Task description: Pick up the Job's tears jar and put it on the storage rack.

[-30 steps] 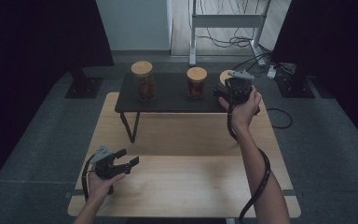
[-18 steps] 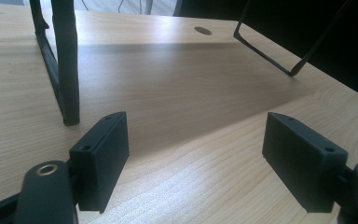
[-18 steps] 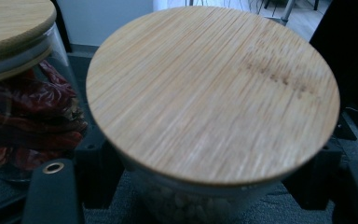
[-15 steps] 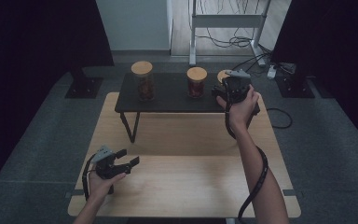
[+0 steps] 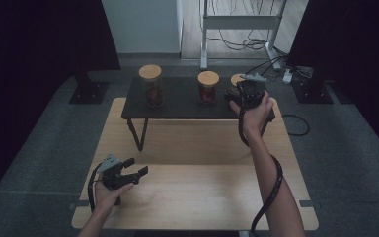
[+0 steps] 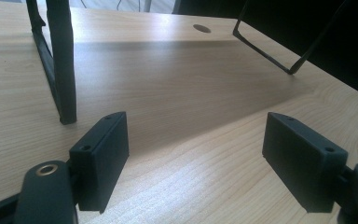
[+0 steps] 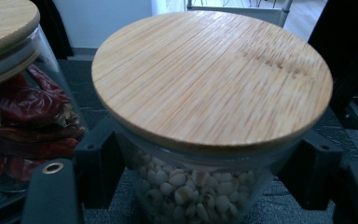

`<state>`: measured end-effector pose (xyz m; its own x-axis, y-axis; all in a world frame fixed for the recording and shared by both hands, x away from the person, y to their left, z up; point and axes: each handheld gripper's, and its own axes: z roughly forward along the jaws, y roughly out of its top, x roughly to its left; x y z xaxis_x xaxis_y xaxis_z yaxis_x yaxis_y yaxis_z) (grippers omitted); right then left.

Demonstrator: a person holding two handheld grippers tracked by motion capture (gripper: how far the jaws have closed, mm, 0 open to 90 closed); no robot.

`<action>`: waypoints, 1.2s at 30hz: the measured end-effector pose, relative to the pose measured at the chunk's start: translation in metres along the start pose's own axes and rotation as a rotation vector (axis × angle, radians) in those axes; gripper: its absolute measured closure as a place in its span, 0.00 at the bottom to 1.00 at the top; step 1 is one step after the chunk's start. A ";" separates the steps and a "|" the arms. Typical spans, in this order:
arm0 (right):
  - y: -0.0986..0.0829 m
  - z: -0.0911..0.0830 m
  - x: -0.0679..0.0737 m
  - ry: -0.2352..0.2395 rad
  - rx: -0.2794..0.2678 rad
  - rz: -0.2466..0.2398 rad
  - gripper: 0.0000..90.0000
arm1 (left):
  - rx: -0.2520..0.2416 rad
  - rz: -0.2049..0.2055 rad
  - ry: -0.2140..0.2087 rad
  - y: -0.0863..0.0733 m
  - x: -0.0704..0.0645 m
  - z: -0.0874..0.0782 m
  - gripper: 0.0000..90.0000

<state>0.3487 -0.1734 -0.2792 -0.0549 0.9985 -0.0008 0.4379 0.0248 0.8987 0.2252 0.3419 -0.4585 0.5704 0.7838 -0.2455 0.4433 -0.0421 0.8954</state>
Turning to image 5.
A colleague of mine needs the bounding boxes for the glass jar pale contents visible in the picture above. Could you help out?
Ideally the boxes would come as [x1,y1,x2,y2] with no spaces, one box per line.
[230,73,247,95]

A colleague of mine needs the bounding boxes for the white partition panel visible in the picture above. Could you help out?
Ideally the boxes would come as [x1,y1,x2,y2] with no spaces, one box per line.
[101,0,184,55]

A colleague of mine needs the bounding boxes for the black looped floor cable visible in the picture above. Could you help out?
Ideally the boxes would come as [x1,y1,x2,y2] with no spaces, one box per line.
[281,114,311,137]

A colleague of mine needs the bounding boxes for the left hand-held gripper cable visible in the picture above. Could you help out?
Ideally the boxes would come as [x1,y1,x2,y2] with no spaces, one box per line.
[87,163,104,213]

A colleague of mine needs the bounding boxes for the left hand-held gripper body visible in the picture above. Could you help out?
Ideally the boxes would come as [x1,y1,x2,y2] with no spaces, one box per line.
[96,153,140,192]

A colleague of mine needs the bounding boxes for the black stand base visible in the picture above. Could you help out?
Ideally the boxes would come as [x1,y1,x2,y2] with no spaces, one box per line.
[290,67,335,105]
[68,70,110,106]

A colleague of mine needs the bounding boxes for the wooden cylinder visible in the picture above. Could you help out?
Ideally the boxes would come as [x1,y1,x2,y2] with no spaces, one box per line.
[197,70,220,105]

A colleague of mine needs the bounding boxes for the person's right hand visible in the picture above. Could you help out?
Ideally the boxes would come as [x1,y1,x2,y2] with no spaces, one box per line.
[229,91,274,141]

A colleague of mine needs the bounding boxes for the black shelf riser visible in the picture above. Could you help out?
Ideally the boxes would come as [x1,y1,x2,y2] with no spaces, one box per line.
[121,77,276,153]

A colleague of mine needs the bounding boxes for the bundle of black cables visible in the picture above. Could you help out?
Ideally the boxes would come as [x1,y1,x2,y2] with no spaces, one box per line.
[206,0,292,80]

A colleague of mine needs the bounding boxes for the tall glass jar wooden lid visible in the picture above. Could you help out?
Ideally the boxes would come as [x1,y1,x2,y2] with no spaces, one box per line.
[138,64,165,109]

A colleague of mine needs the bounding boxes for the white power strip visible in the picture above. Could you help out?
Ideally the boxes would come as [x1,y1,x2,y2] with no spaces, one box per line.
[282,67,294,84]

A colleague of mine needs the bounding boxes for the person's left hand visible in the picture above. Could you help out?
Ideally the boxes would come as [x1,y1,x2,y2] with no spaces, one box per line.
[93,180,135,214]

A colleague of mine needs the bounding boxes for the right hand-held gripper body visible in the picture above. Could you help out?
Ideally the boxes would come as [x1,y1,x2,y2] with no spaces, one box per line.
[236,73,267,110]

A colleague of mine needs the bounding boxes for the dark curtain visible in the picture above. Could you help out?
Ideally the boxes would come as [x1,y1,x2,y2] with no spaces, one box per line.
[0,0,122,211]
[285,0,379,162]

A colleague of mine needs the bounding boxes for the white metal stand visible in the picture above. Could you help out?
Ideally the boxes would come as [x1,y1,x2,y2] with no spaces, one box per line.
[199,0,289,72]

